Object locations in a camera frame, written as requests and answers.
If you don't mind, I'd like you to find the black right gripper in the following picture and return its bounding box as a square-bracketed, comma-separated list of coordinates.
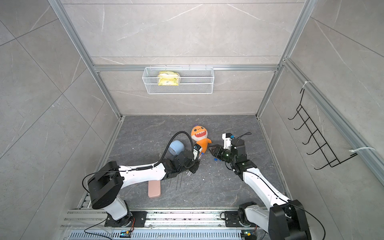
[208, 144, 237, 165]

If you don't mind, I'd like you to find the light blue plastic cup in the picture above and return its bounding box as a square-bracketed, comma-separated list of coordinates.
[168, 140, 185, 156]

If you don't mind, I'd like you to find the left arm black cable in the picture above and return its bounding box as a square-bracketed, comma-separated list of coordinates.
[81, 131, 195, 194]

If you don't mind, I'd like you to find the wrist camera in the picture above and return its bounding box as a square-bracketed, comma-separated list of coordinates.
[222, 133, 235, 150]
[193, 143, 203, 162]

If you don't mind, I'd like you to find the pink rectangular case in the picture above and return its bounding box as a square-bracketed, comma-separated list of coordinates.
[148, 181, 161, 199]

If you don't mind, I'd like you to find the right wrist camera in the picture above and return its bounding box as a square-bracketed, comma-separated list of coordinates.
[222, 133, 235, 150]

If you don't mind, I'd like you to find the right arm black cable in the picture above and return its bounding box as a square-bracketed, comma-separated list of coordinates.
[235, 131, 327, 240]

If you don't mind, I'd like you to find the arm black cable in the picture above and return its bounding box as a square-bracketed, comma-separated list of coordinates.
[81, 131, 195, 194]
[235, 131, 327, 240]

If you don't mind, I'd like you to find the orange shark plush toy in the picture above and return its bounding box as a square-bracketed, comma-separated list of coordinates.
[191, 126, 212, 154]

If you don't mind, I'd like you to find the yellow packet in basket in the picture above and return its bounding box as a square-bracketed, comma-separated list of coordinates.
[157, 71, 181, 86]

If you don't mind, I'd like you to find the white wire mesh basket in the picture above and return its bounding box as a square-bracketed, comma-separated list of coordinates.
[142, 67, 215, 95]

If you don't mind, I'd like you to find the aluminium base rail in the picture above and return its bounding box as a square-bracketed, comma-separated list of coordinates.
[59, 209, 311, 240]

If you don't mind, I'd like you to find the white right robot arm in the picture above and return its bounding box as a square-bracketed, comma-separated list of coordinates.
[208, 138, 312, 240]

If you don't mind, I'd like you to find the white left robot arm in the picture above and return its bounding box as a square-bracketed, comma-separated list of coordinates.
[88, 150, 200, 221]

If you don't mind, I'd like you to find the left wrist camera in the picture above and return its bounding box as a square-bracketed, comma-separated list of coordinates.
[193, 143, 203, 162]

